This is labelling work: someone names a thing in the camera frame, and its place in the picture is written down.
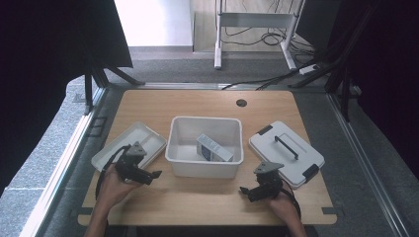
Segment white flat tray lid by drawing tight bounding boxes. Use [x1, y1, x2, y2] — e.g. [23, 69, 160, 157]
[91, 121, 168, 173]

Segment person's right hand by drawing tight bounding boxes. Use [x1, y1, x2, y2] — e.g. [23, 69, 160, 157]
[266, 191, 300, 222]

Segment black curtain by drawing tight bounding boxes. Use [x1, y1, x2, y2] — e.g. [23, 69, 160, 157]
[294, 0, 419, 181]
[0, 0, 133, 196]

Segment black floor cables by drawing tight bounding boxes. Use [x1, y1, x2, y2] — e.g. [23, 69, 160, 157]
[220, 26, 327, 92]

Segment white power strip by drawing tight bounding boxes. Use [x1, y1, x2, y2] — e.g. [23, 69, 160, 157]
[298, 63, 321, 76]

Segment black metal stand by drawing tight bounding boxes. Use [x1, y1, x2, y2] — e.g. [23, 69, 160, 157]
[289, 31, 354, 123]
[83, 48, 146, 117]

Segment left hand-held gripper black cable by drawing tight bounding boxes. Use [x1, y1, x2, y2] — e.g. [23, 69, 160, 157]
[95, 144, 132, 200]

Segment white metal table frame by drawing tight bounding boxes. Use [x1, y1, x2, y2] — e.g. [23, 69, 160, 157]
[213, 0, 306, 71]

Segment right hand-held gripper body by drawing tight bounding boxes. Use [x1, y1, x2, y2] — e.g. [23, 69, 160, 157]
[252, 160, 285, 200]

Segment grey white carton box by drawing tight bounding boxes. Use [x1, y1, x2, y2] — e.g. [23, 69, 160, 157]
[196, 133, 234, 163]

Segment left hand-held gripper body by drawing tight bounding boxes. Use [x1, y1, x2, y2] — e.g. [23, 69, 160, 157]
[114, 141, 153, 185]

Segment right hand-held gripper black cable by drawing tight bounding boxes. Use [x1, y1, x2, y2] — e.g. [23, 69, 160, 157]
[280, 187, 302, 220]

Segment hand-held gripper black cable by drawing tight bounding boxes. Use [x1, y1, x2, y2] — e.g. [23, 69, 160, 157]
[95, 144, 132, 200]
[280, 187, 302, 220]

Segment white plastic storage bin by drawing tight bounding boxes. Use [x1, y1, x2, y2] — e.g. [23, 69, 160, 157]
[164, 116, 245, 180]

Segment person's left hand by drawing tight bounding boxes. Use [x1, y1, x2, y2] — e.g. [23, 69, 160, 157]
[98, 163, 143, 207]

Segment white bin lid black handle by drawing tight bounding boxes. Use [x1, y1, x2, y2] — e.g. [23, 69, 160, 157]
[248, 120, 326, 191]

